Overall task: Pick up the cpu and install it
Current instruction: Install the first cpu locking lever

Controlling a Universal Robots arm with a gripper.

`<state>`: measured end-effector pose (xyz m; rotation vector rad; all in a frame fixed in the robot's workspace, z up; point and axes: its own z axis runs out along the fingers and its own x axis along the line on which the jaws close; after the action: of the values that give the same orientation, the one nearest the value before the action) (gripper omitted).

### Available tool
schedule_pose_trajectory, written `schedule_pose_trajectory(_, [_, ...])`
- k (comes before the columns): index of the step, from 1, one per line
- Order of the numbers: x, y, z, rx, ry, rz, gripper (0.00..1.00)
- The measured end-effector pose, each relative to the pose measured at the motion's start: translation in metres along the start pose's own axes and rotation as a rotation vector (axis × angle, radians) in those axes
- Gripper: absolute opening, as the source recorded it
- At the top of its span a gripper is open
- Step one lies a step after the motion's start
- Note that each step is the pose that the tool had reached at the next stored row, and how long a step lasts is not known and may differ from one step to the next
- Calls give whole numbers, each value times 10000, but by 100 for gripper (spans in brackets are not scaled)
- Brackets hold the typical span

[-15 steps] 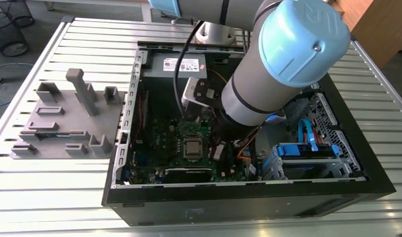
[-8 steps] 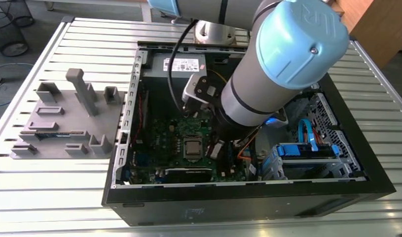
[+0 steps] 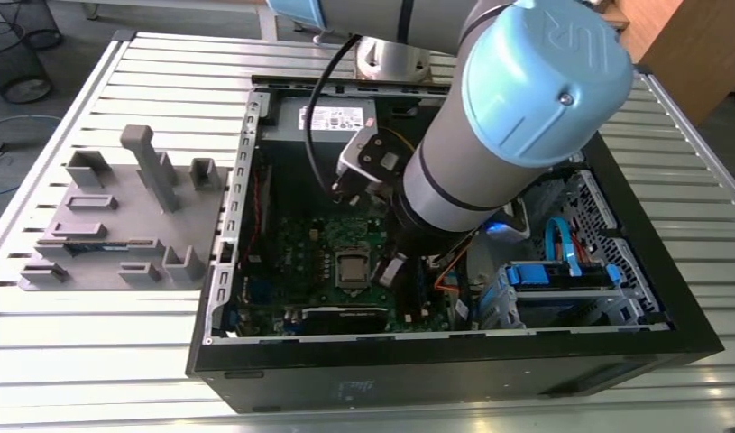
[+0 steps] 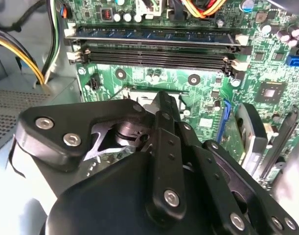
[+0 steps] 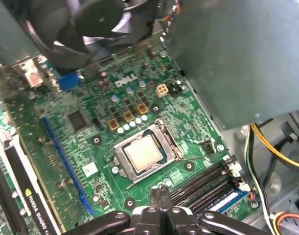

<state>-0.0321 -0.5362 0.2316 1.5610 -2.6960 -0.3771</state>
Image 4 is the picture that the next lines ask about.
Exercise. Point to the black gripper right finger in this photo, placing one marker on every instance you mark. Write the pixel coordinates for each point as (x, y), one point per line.
(213, 176)

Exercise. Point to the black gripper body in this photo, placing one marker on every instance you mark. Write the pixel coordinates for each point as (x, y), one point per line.
(102, 208)

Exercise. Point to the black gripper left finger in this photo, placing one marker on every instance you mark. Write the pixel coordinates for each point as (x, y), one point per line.
(53, 122)

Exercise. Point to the metal socket cover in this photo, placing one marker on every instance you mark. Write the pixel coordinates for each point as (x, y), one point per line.
(144, 98)

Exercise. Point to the metal locking lever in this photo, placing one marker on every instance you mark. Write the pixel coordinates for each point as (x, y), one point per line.
(151, 88)

